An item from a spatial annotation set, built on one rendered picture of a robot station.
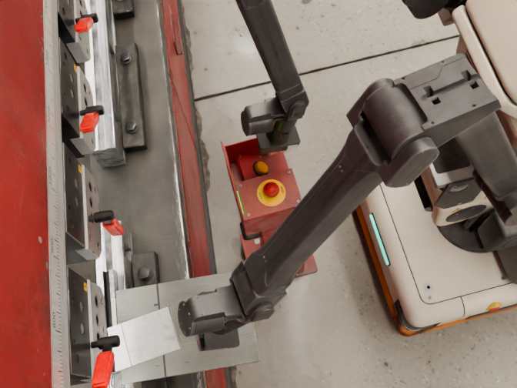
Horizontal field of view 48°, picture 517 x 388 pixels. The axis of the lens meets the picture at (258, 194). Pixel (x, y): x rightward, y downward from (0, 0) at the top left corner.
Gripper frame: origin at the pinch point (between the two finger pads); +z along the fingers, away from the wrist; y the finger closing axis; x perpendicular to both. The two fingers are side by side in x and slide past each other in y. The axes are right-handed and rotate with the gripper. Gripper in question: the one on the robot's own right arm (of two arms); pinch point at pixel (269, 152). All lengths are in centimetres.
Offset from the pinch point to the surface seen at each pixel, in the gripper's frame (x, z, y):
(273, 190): 10.7, -0.5, 2.2
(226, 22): -104, 77, -26
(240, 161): -2.0, 6.9, 6.1
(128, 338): 40, -11, 43
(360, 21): -87, 63, -82
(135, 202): 6.9, 1.1, 35.2
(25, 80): 11, -57, 51
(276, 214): 15.4, 4.2, 1.7
